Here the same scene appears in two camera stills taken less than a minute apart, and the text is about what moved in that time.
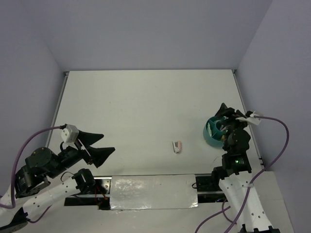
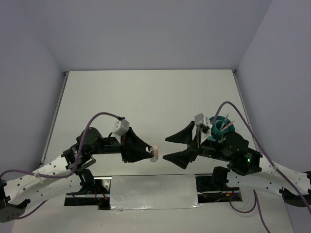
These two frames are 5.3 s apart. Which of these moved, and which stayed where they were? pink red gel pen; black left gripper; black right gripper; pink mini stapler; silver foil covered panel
Moved: black left gripper; pink mini stapler; black right gripper
Stayed: silver foil covered panel; pink red gel pen
